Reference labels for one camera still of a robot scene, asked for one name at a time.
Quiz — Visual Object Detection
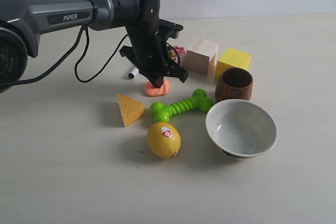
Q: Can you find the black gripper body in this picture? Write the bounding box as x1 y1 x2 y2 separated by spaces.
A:
119 23 188 82

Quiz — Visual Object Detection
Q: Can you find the orange squishy toy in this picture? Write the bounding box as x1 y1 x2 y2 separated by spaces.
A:
144 79 170 97

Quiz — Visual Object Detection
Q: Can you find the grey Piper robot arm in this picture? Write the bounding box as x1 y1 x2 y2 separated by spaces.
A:
1 0 188 91

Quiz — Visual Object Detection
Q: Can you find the black and white marker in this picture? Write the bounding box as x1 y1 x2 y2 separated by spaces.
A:
128 67 139 79

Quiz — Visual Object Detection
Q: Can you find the pink toy cake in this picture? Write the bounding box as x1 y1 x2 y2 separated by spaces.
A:
167 45 186 68

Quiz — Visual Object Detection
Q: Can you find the green toy dog bone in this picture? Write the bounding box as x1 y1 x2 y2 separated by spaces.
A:
150 89 214 123

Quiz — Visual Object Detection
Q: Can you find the yellow cheese wedge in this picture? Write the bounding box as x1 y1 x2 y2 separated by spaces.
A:
117 93 145 127

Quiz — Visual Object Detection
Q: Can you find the light wooden cube block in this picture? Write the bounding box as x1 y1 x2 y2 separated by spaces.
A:
185 38 219 76

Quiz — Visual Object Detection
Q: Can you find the yellow lemon with sticker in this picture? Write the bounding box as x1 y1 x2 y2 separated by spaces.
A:
147 122 181 158

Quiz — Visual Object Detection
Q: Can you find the yellow cube block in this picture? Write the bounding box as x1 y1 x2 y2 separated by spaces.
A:
215 48 251 80

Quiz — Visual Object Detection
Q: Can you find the brown wooden cup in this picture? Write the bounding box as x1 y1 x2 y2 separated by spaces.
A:
215 67 254 102

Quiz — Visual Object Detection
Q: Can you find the grey ceramic bowl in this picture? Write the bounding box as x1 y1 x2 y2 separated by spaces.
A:
205 99 278 160

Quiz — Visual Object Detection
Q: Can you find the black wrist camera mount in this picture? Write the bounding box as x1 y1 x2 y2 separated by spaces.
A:
158 19 184 41

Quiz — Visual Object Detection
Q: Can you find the black cable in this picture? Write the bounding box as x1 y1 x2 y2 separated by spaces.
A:
0 24 132 90

